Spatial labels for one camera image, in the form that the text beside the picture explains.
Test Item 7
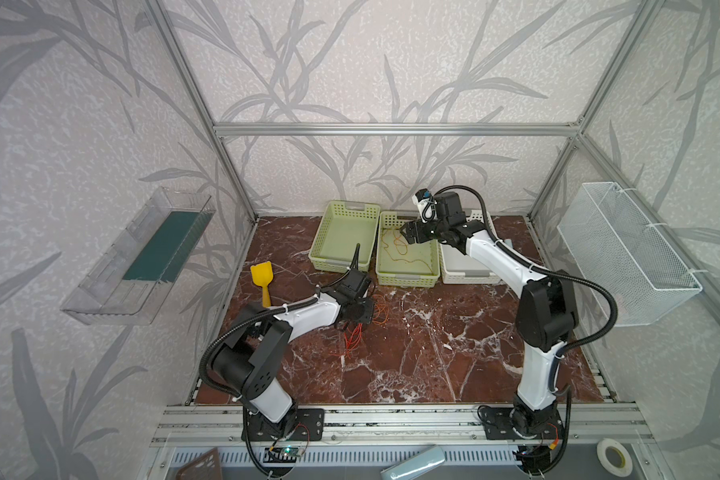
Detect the orange cable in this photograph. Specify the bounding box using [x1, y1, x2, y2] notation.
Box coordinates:
[379, 227, 436, 276]

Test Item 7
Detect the red and black cable tangle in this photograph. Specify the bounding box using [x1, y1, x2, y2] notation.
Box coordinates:
[340, 299, 391, 361]

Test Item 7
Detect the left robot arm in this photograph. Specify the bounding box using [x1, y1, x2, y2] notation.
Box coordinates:
[198, 268, 375, 424]

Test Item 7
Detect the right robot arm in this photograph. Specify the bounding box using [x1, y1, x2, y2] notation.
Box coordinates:
[400, 185, 619, 438]

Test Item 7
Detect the middle green perforated basket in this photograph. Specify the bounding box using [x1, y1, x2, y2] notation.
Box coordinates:
[375, 211, 440, 288]

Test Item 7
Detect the green perforated basket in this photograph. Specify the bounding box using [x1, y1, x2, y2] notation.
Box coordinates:
[308, 200, 381, 273]
[375, 211, 440, 288]

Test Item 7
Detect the white perforated basket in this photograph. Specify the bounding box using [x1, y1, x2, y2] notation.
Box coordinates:
[438, 244, 502, 285]

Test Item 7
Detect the left green perforated basket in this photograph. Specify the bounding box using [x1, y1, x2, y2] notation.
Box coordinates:
[308, 200, 381, 273]

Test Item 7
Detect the yellow plastic scoop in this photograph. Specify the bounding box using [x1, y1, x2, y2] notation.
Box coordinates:
[250, 261, 274, 308]

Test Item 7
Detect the light blue flat bar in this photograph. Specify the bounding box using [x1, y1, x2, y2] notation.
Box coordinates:
[380, 446, 446, 480]

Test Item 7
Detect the pink object in mesh basket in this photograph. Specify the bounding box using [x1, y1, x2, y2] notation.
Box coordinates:
[613, 294, 630, 322]

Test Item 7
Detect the brown perforated board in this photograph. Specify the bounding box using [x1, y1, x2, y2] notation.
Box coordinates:
[175, 448, 223, 480]

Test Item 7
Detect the white tape roll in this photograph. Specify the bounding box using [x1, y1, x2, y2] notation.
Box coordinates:
[596, 438, 634, 478]

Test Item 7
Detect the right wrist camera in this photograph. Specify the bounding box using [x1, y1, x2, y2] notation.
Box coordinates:
[413, 188, 437, 223]

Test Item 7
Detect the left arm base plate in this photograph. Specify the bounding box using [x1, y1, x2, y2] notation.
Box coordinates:
[242, 407, 325, 442]

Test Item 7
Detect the white wire mesh basket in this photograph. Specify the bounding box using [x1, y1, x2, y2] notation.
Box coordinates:
[558, 182, 703, 327]

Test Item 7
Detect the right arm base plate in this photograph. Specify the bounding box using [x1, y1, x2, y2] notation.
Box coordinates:
[477, 403, 565, 441]

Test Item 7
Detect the clear plastic wall shelf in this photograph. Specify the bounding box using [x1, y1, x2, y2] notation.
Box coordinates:
[61, 187, 216, 326]

